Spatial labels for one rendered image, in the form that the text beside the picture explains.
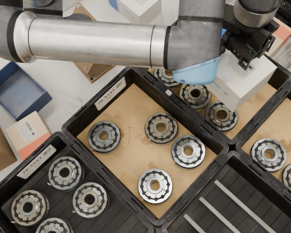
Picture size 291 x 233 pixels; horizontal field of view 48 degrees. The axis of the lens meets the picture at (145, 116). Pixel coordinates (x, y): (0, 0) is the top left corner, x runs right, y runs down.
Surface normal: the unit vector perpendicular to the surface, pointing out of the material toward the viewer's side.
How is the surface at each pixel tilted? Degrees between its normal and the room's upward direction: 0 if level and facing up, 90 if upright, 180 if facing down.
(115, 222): 0
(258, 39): 90
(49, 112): 0
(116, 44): 30
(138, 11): 0
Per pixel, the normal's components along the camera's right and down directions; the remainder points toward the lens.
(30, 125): -0.05, -0.35
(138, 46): -0.19, 0.15
